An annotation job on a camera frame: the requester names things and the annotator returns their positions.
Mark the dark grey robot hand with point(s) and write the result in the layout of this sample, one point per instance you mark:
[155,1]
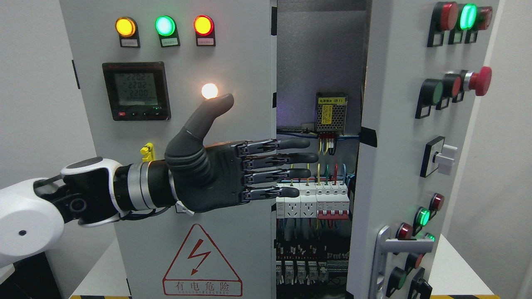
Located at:
[231,173]

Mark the grey cabinet door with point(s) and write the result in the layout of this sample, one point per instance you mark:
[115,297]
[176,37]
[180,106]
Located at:
[412,95]
[238,57]

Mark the white glowing indicator lamp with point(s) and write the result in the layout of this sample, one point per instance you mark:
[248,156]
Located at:
[209,91]

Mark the red electric hazard warning sticker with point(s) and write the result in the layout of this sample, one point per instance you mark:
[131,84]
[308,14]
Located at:
[199,269]

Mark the black digital power meter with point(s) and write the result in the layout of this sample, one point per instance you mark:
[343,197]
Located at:
[137,91]

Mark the white circuit breaker row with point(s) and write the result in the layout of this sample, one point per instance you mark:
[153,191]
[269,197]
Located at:
[321,201]

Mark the metal mesh power supply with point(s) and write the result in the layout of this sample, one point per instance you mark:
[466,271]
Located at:
[331,109]

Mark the red indicator lamp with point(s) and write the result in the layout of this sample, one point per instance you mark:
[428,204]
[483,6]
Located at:
[203,25]

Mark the green indicator lamp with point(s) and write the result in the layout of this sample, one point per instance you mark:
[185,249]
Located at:
[165,26]

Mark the yellow indicator lamp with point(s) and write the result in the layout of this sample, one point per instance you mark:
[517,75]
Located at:
[126,27]

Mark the black box on left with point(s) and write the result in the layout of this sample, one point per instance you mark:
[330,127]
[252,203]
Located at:
[32,279]

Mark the red emergency stop button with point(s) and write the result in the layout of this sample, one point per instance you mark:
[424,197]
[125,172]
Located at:
[476,81]

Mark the white rotary selector switch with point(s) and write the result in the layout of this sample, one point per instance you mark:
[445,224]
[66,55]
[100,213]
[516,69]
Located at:
[180,208]

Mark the yellow terminal post block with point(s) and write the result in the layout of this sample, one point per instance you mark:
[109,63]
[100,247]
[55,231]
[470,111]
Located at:
[147,152]

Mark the silver door lever handle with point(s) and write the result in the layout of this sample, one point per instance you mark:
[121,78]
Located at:
[384,282]

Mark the white right door selector switch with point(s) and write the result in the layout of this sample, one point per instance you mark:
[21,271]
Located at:
[438,156]

